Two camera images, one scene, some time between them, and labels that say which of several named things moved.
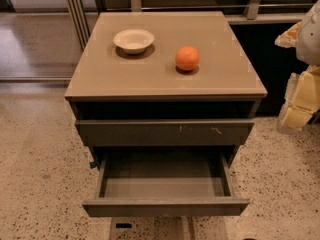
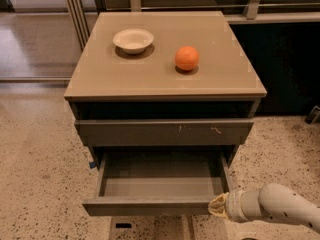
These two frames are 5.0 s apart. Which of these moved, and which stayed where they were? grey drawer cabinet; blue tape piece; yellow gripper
Moved: yellow gripper
Stayed: blue tape piece; grey drawer cabinet
